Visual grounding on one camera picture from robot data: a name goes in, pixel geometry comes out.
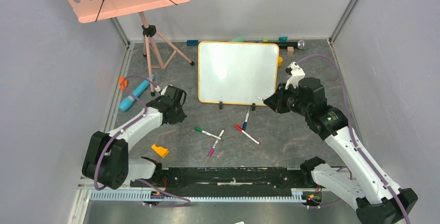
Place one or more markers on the yellow-framed whiteboard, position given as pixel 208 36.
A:
pixel 236 73

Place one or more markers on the mint green toy microphone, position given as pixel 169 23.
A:
pixel 238 39

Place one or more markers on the orange wedge block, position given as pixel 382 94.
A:
pixel 160 151

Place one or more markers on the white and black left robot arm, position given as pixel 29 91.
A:
pixel 107 160

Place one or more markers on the blue-capped marker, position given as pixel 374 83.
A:
pixel 246 118

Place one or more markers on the black handheld microphone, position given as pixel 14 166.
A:
pixel 295 44

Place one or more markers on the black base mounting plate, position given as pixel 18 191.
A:
pixel 230 181

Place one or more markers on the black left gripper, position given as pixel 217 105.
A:
pixel 179 118

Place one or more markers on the small orange clip toy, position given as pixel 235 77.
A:
pixel 123 83

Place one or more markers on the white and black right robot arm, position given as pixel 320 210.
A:
pixel 374 196

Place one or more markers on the grey toothed cable rail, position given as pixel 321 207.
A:
pixel 147 195

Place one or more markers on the wooden cube block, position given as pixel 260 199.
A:
pixel 290 50

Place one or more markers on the yellow round block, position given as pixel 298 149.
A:
pixel 279 61

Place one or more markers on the green-capped marker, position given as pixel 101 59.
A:
pixel 207 133

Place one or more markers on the dark blue brick block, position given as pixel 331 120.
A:
pixel 192 42

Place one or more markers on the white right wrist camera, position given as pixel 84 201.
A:
pixel 296 73

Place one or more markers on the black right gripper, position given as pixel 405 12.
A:
pixel 279 98

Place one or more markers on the teal triangle block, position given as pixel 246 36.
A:
pixel 283 38

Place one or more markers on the magenta-capped marker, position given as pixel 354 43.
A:
pixel 215 143

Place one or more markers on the red-capped marker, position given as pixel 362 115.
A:
pixel 246 134

